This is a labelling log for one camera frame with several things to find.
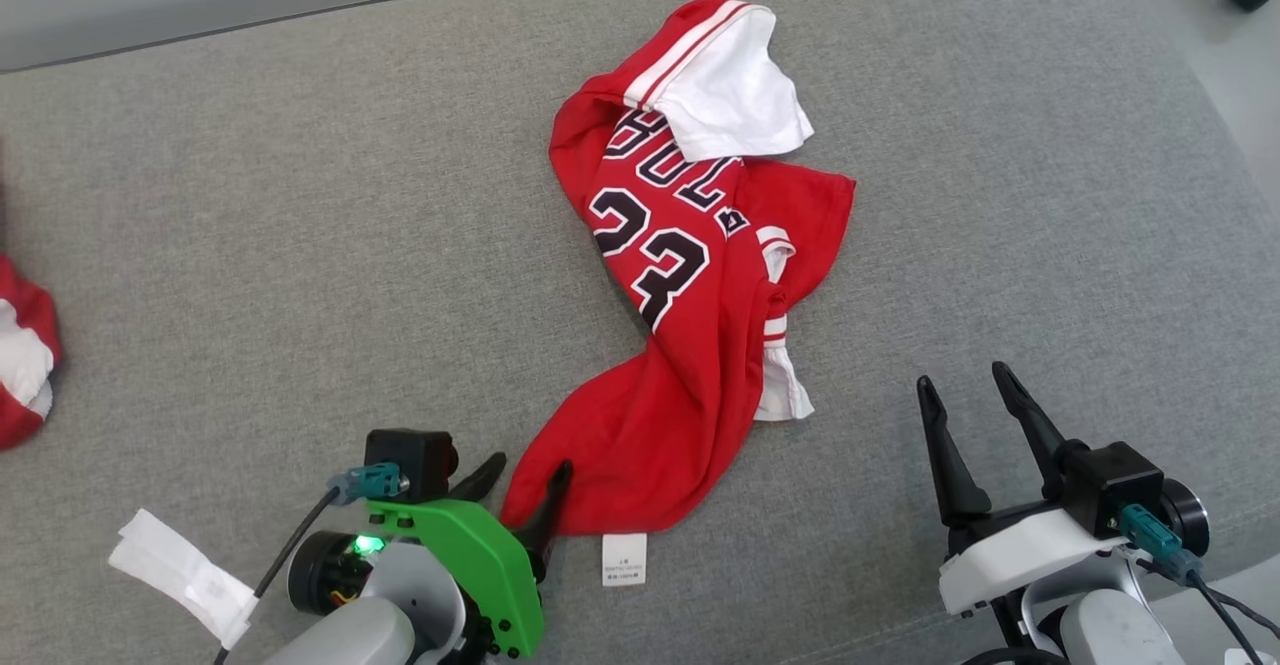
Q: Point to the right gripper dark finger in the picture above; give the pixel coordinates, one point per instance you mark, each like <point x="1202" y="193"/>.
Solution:
<point x="950" y="465"/>
<point x="1035" y="435"/>

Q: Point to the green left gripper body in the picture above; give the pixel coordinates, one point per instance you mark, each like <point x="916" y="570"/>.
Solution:
<point x="490" y="565"/>

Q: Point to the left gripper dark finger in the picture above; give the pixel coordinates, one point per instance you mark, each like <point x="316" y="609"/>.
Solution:
<point x="548" y="520"/>
<point x="480" y="477"/>

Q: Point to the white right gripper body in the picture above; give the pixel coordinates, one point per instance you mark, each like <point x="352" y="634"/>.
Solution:
<point x="1020" y="560"/>

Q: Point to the red basketball jersey white sleeves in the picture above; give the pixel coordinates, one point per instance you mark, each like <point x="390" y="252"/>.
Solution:
<point x="680" y="405"/>

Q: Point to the red shorts white stripe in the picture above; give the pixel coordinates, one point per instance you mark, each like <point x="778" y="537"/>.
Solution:
<point x="25" y="315"/>

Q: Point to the black rounded robot base part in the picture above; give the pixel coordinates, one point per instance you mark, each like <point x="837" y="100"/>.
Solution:
<point x="1010" y="657"/>

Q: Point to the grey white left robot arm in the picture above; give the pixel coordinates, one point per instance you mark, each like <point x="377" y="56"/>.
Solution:
<point x="340" y="640"/>

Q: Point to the grey fabric sofa surface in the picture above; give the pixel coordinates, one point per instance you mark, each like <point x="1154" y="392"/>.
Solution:
<point x="300" y="195"/>

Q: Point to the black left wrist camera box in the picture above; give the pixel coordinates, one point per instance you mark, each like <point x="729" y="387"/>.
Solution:
<point x="415" y="455"/>

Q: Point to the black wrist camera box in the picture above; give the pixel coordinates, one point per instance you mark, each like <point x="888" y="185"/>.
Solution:
<point x="1115" y="480"/>
<point x="415" y="455"/>

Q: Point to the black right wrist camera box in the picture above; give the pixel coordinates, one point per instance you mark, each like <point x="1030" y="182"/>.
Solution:
<point x="1115" y="480"/>

